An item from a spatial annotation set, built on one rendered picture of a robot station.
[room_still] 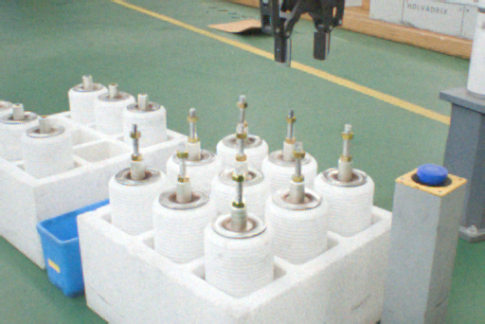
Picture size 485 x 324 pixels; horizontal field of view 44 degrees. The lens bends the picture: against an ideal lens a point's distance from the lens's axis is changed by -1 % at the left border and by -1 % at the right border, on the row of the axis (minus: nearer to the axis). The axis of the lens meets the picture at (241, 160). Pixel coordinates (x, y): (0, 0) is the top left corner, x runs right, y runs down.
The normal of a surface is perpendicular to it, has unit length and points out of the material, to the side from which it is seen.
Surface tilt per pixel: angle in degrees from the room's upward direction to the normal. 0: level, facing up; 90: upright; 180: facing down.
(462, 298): 0
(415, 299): 90
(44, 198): 90
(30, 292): 0
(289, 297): 90
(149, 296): 90
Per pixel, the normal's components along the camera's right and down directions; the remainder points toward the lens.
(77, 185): 0.69, 0.26
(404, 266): -0.72, 0.26
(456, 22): -0.88, 0.17
